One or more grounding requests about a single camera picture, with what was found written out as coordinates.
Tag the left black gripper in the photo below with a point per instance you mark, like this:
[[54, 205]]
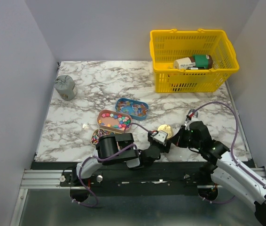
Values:
[[162, 149]]

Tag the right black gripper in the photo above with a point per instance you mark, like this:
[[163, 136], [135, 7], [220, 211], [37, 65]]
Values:
[[178, 140]]

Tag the pink tray star candies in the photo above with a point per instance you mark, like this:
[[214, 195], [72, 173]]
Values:
[[113, 121]]

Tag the blue tray clear lollipops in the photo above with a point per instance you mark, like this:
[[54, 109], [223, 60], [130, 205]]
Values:
[[138, 110]]

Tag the beige tray rainbow lollipops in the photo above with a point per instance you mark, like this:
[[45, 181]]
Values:
[[97, 134]]

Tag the silver metal scoop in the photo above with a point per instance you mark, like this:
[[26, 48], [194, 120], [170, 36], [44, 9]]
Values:
[[192, 113]]

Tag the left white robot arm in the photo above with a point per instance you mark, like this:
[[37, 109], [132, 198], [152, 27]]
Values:
[[118, 148]]

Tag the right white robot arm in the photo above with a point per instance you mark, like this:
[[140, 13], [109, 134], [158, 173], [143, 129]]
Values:
[[225, 168]]

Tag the green brown bottle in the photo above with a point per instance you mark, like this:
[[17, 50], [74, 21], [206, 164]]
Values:
[[195, 62]]

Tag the yellow plastic basket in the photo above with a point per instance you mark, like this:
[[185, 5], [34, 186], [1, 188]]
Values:
[[166, 46]]

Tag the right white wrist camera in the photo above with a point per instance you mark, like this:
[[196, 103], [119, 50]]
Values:
[[189, 120]]

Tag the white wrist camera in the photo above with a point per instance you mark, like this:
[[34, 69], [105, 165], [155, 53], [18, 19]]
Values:
[[160, 137], [189, 120]]

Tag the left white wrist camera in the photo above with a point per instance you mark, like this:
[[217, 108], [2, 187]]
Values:
[[160, 137]]

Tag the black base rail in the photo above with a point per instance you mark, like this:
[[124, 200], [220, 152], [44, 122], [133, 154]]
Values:
[[134, 190]]

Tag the grey drawstring pouch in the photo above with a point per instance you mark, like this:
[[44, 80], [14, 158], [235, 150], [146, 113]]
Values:
[[66, 87]]

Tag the aluminium frame rail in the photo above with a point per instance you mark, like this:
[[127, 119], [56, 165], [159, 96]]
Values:
[[166, 173]]

